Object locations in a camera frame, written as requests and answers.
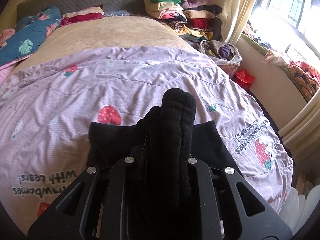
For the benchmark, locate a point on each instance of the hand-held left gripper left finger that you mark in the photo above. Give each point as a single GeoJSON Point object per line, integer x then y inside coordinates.
{"type": "Point", "coordinates": [120, 180]}

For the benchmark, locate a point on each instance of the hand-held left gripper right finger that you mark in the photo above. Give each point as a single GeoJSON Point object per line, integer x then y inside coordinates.
{"type": "Point", "coordinates": [200, 177]}

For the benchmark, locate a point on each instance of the black sweater with orange cuffs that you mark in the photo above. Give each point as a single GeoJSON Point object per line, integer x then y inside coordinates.
{"type": "Point", "coordinates": [172, 130]}

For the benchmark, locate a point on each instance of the floral bag of clothes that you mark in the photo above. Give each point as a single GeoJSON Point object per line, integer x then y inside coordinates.
{"type": "Point", "coordinates": [222, 52]}

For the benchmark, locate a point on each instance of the dark crumpled clothes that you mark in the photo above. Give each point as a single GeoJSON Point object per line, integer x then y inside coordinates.
{"type": "Point", "coordinates": [258, 38]}

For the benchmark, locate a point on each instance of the pile of folded clothes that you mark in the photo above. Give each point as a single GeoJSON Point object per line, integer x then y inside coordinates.
{"type": "Point", "coordinates": [185, 12]}

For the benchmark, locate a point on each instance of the white scalloped object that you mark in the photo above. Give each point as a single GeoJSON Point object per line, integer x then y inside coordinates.
{"type": "Point", "coordinates": [295, 205]}

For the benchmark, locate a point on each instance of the pink strawberry print blanket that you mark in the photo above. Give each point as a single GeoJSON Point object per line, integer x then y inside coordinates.
{"type": "Point", "coordinates": [100, 80]}

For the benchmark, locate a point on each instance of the red plastic bag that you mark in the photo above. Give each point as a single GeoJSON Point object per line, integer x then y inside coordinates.
{"type": "Point", "coordinates": [243, 78]}

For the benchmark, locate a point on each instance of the pale pink cloth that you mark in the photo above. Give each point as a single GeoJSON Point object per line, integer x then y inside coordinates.
{"type": "Point", "coordinates": [275, 58]}

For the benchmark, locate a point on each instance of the orange patterned cloth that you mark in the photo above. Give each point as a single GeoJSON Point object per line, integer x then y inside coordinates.
{"type": "Point", "coordinates": [305, 76]}

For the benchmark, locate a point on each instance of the beige plush blanket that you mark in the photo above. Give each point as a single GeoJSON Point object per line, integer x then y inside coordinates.
{"type": "Point", "coordinates": [112, 32]}

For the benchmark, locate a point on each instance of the pink floral quilt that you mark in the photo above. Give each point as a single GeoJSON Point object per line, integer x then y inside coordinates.
{"type": "Point", "coordinates": [5, 73]}

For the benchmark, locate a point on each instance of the blue patterned pillow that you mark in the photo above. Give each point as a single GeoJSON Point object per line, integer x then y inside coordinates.
{"type": "Point", "coordinates": [117, 13]}

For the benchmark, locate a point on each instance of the blue floral quilt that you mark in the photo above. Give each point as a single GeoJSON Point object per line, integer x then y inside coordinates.
{"type": "Point", "coordinates": [30, 37]}

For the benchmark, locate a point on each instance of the red and cream pillow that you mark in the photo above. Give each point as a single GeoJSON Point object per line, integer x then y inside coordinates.
{"type": "Point", "coordinates": [80, 16]}

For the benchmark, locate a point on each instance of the cream curtain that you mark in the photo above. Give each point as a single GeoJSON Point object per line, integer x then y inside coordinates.
{"type": "Point", "coordinates": [240, 7]}

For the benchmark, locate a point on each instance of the barred window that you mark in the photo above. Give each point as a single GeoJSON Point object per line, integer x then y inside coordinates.
{"type": "Point", "coordinates": [290, 2]}

